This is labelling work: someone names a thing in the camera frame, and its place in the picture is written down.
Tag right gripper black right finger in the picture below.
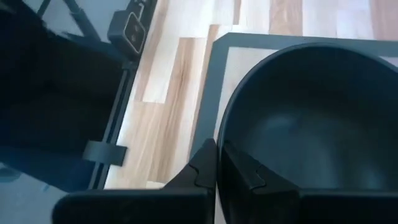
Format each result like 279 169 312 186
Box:
221 141 398 224

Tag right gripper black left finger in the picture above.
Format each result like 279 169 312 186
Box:
52 138 218 224

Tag dark grey bowl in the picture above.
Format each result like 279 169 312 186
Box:
216 42 398 224

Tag black stand legs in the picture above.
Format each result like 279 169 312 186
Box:
35 0 102 41

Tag black clamp bracket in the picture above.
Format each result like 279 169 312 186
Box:
82 139 128 167

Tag black table edge frame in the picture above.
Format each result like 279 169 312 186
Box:
88 0 159 190

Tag small black camera box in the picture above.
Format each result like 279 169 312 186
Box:
107 9 147 59

